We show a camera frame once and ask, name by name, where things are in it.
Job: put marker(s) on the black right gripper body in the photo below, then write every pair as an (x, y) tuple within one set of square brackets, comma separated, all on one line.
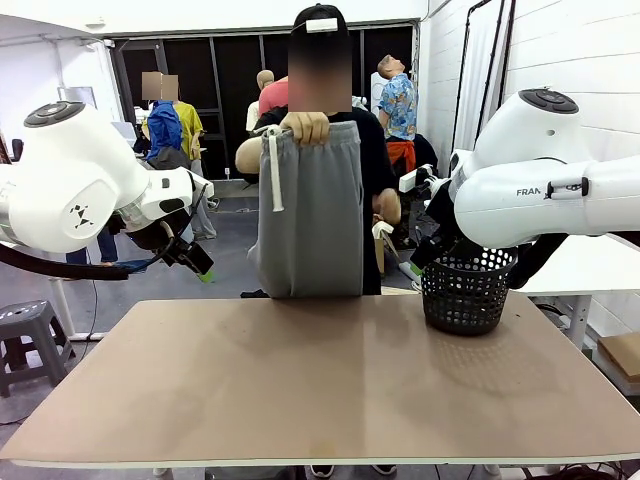
[(442, 220)]

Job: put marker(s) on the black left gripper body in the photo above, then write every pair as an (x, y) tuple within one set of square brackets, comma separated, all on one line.
[(162, 235)]

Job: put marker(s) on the black perforated plastic basket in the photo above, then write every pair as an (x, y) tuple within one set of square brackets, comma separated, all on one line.
[(465, 300)]

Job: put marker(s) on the grey training pants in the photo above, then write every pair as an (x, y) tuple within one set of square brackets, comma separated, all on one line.
[(315, 225)]

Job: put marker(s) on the person's right forearm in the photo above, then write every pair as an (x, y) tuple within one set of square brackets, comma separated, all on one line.
[(247, 160)]

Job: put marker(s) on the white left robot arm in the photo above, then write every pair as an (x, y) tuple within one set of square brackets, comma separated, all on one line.
[(65, 175)]

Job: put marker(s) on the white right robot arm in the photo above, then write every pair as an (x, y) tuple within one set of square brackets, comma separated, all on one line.
[(510, 200)]

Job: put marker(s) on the person's left hand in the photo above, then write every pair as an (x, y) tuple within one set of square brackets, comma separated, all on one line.
[(389, 207)]

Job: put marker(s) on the person's right hand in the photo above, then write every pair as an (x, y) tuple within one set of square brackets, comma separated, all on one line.
[(310, 127)]

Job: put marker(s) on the black cloth on floor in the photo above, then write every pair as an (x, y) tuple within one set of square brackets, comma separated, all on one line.
[(255, 294)]

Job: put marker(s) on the seated person in black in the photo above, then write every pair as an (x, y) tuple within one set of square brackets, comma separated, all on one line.
[(425, 150)]

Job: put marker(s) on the person body black t-shirt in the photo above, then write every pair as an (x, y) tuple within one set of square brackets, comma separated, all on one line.
[(372, 150)]

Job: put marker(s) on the mannequin in floral shirt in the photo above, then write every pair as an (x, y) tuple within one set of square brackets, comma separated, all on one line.
[(400, 105)]

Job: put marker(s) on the white side table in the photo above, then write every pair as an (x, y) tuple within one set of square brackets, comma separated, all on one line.
[(62, 310)]

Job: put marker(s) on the white curtain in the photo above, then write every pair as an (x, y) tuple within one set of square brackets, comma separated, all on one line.
[(480, 65)]

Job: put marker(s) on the grey plastic stool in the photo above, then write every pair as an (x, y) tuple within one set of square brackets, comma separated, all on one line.
[(30, 330)]

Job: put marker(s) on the bald mannequin cream shirt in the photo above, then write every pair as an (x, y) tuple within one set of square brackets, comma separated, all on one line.
[(264, 80)]

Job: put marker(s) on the cardboard box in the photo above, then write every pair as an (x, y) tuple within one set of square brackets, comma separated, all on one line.
[(622, 355)]

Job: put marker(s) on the person's left shoe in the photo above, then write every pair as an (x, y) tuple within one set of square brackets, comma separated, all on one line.
[(385, 470)]

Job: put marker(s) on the white device on cap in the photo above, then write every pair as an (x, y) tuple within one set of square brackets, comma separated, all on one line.
[(322, 25)]

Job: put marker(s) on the black cap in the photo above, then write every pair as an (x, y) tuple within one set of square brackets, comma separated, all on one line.
[(320, 12)]

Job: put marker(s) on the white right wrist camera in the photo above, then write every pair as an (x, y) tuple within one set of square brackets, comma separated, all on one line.
[(412, 179)]

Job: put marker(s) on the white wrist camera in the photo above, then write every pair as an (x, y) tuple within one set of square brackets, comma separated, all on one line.
[(202, 186), (412, 179)]

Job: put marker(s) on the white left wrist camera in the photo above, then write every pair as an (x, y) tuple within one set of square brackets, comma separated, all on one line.
[(202, 186)]

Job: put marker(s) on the black pipe backdrop frame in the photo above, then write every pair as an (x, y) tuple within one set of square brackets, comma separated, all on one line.
[(468, 75)]

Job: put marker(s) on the grey wall board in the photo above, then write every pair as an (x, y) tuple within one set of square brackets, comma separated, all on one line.
[(75, 94)]

